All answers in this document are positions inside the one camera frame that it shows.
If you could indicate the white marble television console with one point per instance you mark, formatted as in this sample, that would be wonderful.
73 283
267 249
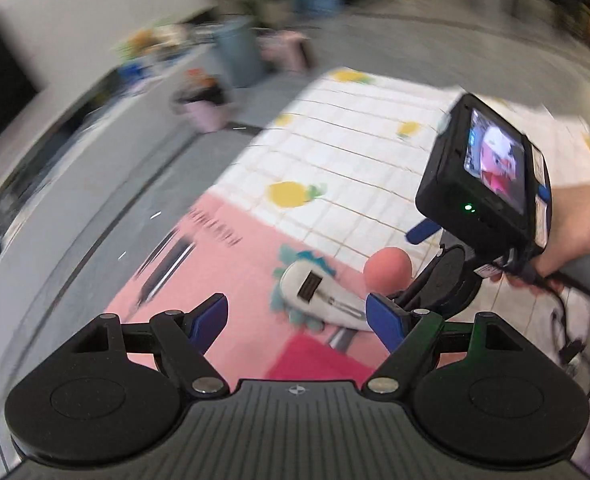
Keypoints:
100 125

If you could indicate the blue tissue pack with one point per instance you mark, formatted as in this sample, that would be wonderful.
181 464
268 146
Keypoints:
132 71

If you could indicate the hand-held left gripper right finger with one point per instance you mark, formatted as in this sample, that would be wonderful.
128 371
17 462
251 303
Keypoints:
385 320

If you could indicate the peach soft ball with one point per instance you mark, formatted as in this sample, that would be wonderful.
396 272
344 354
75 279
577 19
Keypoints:
389 269

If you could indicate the teal plush bag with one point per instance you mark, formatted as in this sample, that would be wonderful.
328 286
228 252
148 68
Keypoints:
305 285

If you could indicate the pink printed mat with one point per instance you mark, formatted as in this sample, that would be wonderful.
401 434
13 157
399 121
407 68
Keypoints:
235 270

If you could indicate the grey trash bin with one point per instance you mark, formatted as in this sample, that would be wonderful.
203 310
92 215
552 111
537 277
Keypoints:
237 50

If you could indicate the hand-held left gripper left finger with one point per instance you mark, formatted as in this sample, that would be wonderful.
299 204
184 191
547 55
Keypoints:
207 322

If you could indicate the black wall television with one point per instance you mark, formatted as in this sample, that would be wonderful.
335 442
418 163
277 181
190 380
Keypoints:
0 85

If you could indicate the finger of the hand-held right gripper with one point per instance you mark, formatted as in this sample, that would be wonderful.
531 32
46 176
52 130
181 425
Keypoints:
425 231

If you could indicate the pink trash bin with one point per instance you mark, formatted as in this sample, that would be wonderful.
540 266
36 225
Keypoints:
205 110

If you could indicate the person's right hand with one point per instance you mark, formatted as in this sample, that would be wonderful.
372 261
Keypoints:
582 220

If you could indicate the red storage box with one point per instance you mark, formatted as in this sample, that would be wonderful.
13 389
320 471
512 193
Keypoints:
325 360

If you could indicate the pink space heater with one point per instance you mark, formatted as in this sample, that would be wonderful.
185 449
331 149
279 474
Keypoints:
285 52

